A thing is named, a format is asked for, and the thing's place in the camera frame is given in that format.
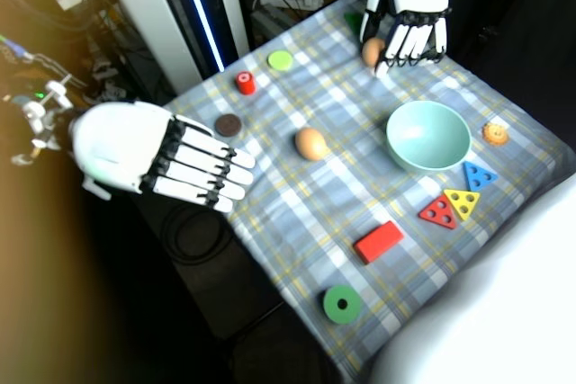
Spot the brown egg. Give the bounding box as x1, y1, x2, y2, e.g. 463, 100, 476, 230
294, 127, 329, 161
362, 37, 387, 67

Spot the mint green bowl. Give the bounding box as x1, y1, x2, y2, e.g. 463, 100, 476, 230
385, 100, 473, 174

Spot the green triangle block with holes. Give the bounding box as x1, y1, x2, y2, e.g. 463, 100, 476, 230
344, 12, 364, 37

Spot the chocolate sandwich cookie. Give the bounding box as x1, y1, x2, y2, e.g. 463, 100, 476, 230
214, 113, 243, 138

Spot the white pillar with blue light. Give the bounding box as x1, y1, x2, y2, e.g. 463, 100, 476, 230
92, 0, 251, 95

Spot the red cylinder block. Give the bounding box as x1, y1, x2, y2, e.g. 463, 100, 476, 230
234, 70, 257, 96

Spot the green sandwich cookie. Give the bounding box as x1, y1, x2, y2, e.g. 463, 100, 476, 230
266, 49, 294, 72

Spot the yellow swirl biscuit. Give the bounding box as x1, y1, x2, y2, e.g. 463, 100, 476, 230
481, 122, 509, 147

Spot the blue triangle block with holes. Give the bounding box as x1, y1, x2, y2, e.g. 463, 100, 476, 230
463, 161, 500, 192

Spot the blue plaid table cloth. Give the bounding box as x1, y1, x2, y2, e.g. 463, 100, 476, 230
164, 0, 576, 383

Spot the yellow triangle block with holes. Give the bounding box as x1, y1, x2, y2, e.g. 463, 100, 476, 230
443, 189, 481, 222

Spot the red triangle block with holes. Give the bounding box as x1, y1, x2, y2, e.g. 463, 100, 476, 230
418, 196, 459, 230

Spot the red rectangular block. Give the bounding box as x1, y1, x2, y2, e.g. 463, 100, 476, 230
353, 220, 405, 265

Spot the white robot body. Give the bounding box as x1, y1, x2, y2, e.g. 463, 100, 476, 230
368, 176, 576, 384

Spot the black coiled cable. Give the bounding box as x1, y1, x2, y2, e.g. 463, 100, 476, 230
159, 206, 238, 264

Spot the green toy ring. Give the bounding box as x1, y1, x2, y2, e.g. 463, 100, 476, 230
322, 284, 364, 325

